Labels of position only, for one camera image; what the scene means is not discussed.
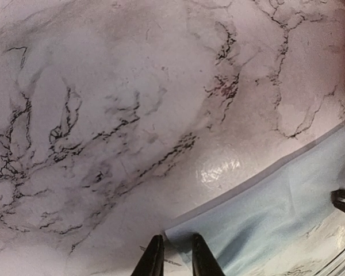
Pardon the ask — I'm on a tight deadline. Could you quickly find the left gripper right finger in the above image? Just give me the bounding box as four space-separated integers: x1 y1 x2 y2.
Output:
192 233 225 276

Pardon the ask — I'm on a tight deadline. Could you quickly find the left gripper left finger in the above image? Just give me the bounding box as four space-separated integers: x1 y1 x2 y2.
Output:
131 235 164 276

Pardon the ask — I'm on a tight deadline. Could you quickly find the front aluminium rail base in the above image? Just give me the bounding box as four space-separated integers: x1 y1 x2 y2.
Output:
316 249 345 275

